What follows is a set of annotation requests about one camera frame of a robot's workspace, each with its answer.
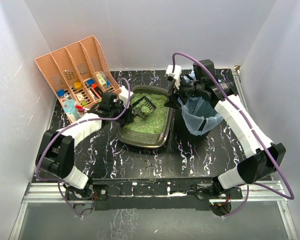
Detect black slotted litter scoop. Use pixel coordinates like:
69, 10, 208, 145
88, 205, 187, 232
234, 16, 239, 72
132, 96, 157, 119

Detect green litter clumps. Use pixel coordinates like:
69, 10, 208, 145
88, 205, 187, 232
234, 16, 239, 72
137, 105, 152, 114

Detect black trash bin blue bag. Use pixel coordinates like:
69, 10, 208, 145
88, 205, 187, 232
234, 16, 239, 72
178, 97, 224, 136

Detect dark green litter box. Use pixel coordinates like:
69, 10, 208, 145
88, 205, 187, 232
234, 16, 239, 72
117, 85, 173, 149

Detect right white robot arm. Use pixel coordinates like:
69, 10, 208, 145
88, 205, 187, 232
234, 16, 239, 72
165, 59, 286, 194

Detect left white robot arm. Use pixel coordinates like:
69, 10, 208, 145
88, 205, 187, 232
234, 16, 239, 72
35, 91, 134, 190

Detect orange black highlighter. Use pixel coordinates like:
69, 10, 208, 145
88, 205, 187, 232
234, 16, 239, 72
91, 83, 103, 97

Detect red cap marker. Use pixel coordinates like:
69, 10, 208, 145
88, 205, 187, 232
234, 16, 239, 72
75, 105, 85, 112

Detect green white eraser pack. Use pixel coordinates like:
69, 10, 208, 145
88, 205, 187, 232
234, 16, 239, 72
96, 72, 111, 89

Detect light blue correction tape pack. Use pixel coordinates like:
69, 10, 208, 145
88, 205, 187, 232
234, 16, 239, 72
63, 99, 81, 123

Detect yellow pencil sharpener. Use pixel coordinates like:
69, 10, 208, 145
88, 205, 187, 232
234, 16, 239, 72
72, 81, 82, 91

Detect peach plastic file organizer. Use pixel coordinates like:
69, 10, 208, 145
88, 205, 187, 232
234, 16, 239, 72
34, 35, 123, 123

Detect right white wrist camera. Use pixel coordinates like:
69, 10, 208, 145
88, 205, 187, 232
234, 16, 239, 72
165, 65, 182, 89

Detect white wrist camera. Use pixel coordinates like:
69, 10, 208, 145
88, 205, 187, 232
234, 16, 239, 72
118, 86, 129, 106
165, 65, 182, 89

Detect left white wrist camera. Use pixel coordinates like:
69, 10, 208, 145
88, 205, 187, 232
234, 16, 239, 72
118, 86, 129, 106

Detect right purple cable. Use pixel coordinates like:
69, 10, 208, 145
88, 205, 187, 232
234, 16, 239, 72
171, 51, 295, 218

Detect purple cable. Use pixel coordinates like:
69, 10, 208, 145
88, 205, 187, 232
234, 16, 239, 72
35, 77, 132, 219
171, 51, 295, 218

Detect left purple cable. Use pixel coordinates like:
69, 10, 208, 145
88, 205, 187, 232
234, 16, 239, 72
35, 77, 132, 219

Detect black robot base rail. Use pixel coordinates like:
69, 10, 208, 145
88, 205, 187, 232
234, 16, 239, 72
64, 177, 243, 212

